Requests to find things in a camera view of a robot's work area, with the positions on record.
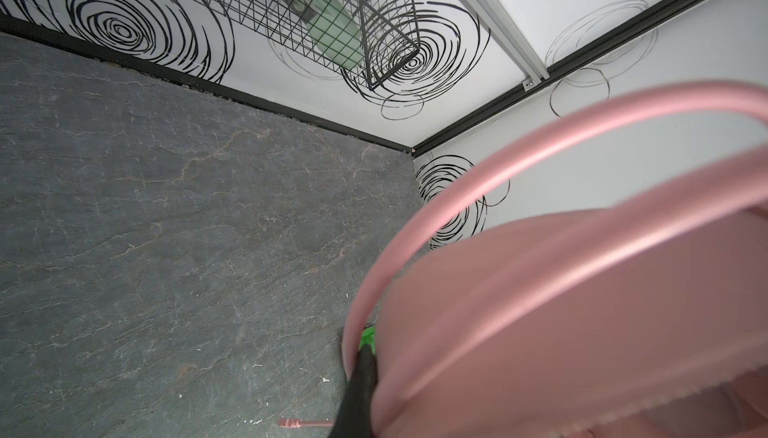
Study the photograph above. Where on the black wire basket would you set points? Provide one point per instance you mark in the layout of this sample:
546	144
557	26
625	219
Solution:
390	33

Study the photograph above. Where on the green item in basket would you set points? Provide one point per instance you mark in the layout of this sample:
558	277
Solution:
332	30

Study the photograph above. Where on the green snack bag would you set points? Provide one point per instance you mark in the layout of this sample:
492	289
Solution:
368	338

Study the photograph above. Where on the pink headphones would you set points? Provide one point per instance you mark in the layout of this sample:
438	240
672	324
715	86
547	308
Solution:
645	319

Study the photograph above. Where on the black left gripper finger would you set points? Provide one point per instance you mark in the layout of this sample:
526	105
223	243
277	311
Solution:
353	419

